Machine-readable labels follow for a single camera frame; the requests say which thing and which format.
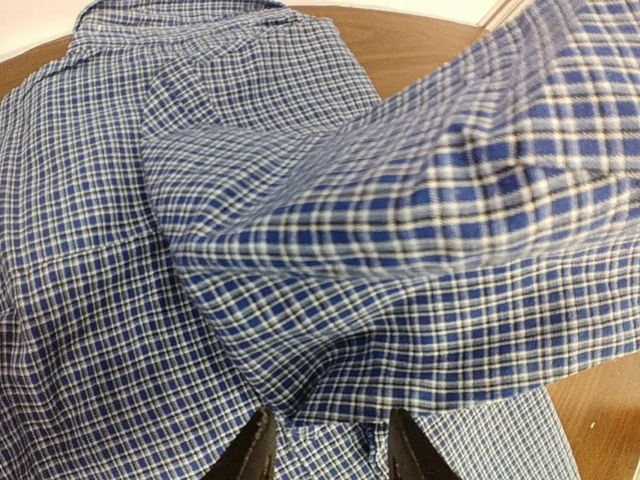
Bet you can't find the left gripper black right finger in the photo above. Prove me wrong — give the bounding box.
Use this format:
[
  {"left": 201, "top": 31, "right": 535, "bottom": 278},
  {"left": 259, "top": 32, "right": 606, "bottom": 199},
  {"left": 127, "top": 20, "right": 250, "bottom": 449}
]
[{"left": 388, "top": 409, "right": 460, "bottom": 480}]

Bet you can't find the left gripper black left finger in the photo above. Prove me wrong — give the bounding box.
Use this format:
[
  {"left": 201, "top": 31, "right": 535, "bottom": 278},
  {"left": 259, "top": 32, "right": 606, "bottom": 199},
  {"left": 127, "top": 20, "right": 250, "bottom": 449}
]
[{"left": 202, "top": 408, "right": 277, "bottom": 480}]

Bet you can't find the blue small-check long sleeve shirt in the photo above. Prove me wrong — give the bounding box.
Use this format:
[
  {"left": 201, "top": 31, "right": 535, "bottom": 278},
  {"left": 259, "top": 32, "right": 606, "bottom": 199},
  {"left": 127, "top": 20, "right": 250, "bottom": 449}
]
[{"left": 1, "top": 1, "right": 639, "bottom": 479}]

